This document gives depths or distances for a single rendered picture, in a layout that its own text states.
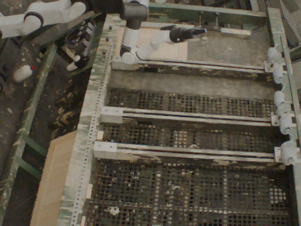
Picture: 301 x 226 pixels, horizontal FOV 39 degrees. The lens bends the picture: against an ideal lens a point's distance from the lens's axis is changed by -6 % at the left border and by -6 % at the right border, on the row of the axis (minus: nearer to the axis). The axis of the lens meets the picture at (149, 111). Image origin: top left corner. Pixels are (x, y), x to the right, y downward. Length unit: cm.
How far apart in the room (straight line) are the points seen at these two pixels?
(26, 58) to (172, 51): 129
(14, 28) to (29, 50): 74
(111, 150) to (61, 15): 97
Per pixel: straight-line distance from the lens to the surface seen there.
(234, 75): 295
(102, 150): 245
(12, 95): 348
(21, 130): 319
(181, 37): 252
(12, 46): 341
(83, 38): 310
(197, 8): 346
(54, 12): 293
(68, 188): 237
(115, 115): 261
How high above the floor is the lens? 241
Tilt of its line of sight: 29 degrees down
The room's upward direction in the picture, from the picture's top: 68 degrees clockwise
